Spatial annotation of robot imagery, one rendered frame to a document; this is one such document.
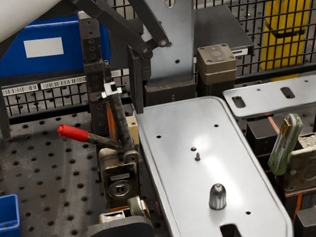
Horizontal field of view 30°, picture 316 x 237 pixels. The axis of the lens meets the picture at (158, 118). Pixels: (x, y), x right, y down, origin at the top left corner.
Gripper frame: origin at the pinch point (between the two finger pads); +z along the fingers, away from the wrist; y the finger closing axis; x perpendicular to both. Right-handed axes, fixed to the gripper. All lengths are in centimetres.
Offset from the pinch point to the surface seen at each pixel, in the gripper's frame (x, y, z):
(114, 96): 33.8, 8.8, 25.1
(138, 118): 51, 16, 46
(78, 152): 77, 3, 76
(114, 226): 6.7, 3.5, 27.3
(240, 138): 39, 35, 46
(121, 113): 33.8, 9.8, 29.2
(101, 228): 7.1, 1.7, 27.4
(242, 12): 138, 75, 76
